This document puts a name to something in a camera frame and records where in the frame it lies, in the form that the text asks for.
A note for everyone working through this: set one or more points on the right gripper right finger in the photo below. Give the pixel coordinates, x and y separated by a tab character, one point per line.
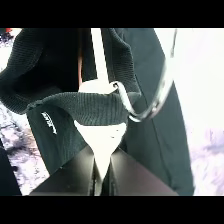
133	180

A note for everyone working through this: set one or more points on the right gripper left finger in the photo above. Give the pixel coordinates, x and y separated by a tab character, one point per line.
76	176

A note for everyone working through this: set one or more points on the black jacket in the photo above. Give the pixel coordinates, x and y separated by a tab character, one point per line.
156	133

